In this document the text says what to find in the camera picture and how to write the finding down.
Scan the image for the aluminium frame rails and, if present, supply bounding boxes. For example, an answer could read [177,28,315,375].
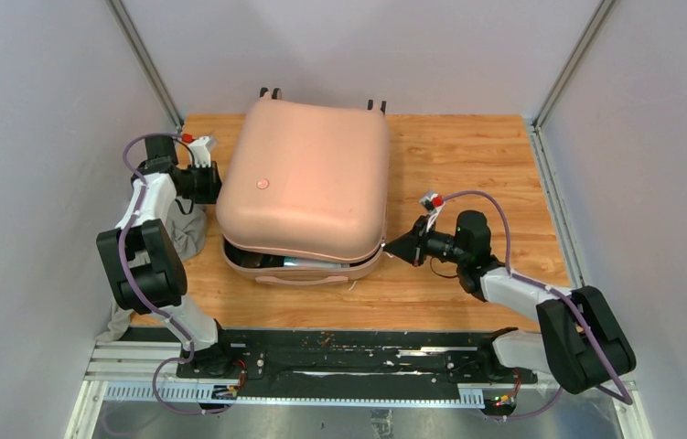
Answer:
[65,342,652,438]

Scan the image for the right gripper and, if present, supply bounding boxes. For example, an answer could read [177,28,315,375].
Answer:
[384,215,468,268]

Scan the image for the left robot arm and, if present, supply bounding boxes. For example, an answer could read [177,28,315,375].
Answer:
[96,133,236,378]

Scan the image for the grey cloth garment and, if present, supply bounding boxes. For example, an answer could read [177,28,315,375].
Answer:
[95,200,208,343]

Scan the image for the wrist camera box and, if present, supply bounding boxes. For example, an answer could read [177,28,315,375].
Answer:
[420,190,445,232]
[188,135,217,168]

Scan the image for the pink suitcase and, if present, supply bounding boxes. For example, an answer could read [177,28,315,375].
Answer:
[216,88,390,286]

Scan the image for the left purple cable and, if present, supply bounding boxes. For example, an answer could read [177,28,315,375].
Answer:
[117,132,229,417]

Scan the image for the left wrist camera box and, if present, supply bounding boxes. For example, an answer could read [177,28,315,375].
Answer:
[188,135,217,168]

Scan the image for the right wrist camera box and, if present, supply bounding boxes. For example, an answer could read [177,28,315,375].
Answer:
[420,190,445,232]

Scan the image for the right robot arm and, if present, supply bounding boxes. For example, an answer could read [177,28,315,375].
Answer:
[384,210,637,403]

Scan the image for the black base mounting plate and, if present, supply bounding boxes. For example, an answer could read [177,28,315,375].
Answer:
[176,328,540,402]

